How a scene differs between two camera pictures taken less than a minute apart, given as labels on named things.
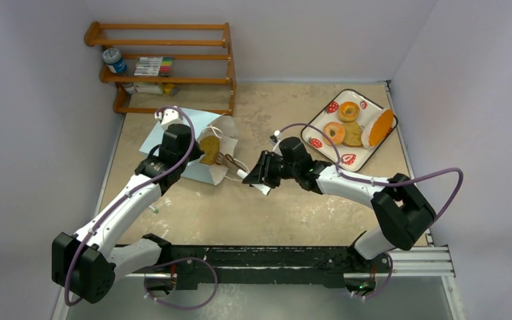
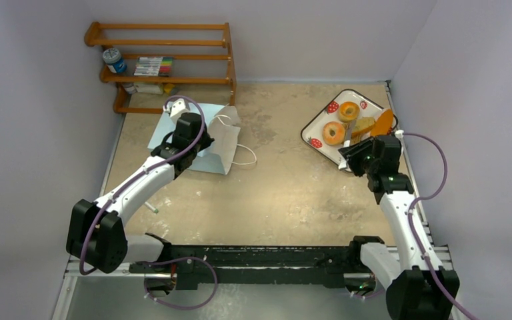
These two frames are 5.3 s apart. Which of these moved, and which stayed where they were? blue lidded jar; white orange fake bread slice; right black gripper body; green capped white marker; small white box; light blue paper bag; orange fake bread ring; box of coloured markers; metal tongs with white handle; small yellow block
Moved: metal tongs with white handle; right black gripper body; light blue paper bag
Stayed: blue lidded jar; green capped white marker; white orange fake bread slice; small white box; box of coloured markers; orange fake bread ring; small yellow block
